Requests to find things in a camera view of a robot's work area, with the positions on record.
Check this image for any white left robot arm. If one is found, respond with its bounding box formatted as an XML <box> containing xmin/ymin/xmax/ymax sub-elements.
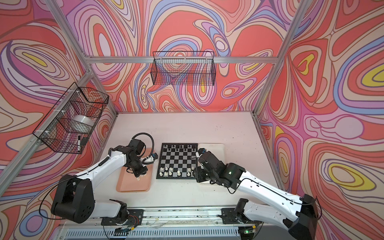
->
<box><xmin>51</xmin><ymin>146</ymin><xmax>148</xmax><ymax>225</ymax></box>

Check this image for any black wire basket left wall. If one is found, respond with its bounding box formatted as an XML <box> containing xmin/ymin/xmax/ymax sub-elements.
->
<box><xmin>33</xmin><ymin>83</ymin><xmax>109</xmax><ymax>154</ymax></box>

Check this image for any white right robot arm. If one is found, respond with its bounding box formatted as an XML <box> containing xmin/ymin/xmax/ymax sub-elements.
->
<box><xmin>193</xmin><ymin>148</ymin><xmax>320</xmax><ymax>240</ymax></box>

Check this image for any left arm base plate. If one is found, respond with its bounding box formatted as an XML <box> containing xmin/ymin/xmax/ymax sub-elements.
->
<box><xmin>101</xmin><ymin>209</ymin><xmax>144</xmax><ymax>227</ymax></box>

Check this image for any black white chess board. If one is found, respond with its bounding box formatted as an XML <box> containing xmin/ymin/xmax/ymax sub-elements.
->
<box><xmin>156</xmin><ymin>143</ymin><xmax>198</xmax><ymax>180</ymax></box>

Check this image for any pink plastic tray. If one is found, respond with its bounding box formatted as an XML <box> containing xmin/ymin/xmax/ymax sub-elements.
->
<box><xmin>116</xmin><ymin>165</ymin><xmax>154</xmax><ymax>193</ymax></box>

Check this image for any black wire basket back wall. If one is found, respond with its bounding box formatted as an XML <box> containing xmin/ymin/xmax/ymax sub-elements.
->
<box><xmin>151</xmin><ymin>51</ymin><xmax>216</xmax><ymax>86</ymax></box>

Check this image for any black wire basket wall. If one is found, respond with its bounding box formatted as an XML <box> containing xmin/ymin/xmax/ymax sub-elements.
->
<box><xmin>33</xmin><ymin>83</ymin><xmax>109</xmax><ymax>154</ymax></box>
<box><xmin>151</xmin><ymin>51</ymin><xmax>216</xmax><ymax>86</ymax></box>

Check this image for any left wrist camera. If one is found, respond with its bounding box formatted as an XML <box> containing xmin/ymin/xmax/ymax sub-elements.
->
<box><xmin>129</xmin><ymin>139</ymin><xmax>146</xmax><ymax>156</ymax></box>

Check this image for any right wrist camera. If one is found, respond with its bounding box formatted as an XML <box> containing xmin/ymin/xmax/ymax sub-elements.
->
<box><xmin>198</xmin><ymin>148</ymin><xmax>207</xmax><ymax>155</ymax></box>

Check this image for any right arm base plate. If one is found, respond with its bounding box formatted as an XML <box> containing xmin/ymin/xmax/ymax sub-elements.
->
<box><xmin>219</xmin><ymin>208</ymin><xmax>262</xmax><ymax>225</ymax></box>

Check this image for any white roll in basket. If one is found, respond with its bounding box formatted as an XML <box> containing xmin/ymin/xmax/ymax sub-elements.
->
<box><xmin>70</xmin><ymin>115</ymin><xmax>95</xmax><ymax>134</ymax></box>

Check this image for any black marker in basket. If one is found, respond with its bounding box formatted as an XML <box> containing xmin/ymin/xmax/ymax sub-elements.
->
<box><xmin>77</xmin><ymin>135</ymin><xmax>82</xmax><ymax>153</ymax></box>

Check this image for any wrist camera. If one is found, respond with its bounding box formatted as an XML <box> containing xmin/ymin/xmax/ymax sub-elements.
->
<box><xmin>129</xmin><ymin>139</ymin><xmax>146</xmax><ymax>156</ymax></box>
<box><xmin>198</xmin><ymin>148</ymin><xmax>207</xmax><ymax>155</ymax></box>

